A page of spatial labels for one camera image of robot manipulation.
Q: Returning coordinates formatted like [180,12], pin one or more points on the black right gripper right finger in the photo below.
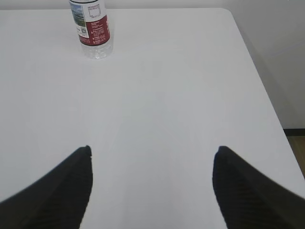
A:
[250,200]

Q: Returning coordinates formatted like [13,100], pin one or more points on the clear water bottle red label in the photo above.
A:
[90,18]

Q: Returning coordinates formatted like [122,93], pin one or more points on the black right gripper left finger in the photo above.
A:
[57,200]

